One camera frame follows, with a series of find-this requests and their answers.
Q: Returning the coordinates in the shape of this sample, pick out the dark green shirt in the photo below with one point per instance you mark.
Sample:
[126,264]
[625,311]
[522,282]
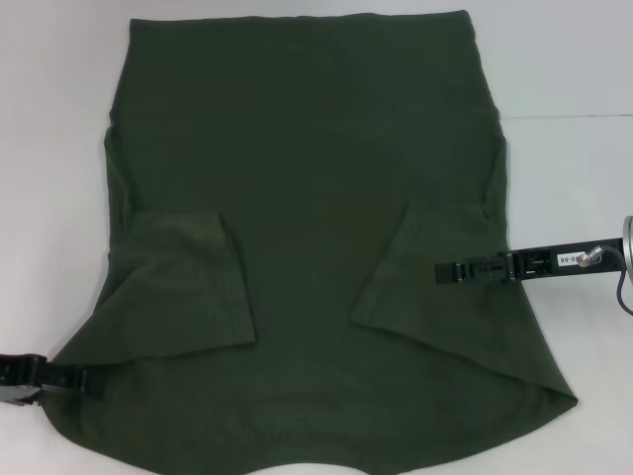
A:
[316,198]

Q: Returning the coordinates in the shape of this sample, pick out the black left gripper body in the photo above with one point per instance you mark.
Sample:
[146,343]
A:
[20,378]

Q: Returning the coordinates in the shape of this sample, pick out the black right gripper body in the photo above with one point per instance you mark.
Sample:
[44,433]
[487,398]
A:
[564,259]

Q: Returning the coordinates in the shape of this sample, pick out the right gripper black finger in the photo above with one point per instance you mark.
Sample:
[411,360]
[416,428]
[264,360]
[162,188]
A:
[470,269]

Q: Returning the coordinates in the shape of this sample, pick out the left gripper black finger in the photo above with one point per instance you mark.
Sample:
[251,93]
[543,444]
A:
[74,380]

